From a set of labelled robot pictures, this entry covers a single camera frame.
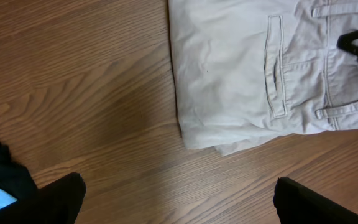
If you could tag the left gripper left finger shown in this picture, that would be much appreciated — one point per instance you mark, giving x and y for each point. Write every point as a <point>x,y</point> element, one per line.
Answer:
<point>57,203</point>

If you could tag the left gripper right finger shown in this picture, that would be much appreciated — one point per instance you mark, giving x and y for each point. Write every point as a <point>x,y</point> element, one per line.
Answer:
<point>297,204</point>

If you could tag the beige khaki shorts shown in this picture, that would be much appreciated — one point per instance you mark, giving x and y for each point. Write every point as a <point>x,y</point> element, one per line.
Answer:
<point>249,71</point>

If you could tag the black garment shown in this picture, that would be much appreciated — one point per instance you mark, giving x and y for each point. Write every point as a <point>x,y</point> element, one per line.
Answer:
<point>15,178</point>

